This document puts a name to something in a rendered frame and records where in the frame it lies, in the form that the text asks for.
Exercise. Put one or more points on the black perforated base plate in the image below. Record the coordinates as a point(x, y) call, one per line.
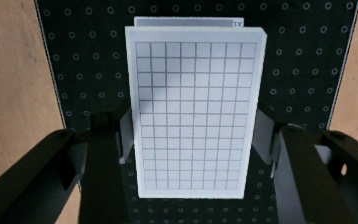
point(306, 51)

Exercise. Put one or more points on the white rectangular well plate with grid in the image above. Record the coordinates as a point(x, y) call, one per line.
point(194, 93)

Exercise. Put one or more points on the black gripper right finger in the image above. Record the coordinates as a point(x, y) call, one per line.
point(305, 187)

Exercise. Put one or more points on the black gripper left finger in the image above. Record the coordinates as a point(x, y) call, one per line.
point(32, 191)

